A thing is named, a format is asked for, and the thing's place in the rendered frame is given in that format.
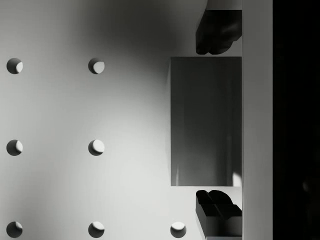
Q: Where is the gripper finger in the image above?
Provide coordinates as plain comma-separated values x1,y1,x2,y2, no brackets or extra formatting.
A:
195,9,243,55
195,189,243,237

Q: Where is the grey cube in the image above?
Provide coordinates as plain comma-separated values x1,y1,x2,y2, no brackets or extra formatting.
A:
170,56,243,187

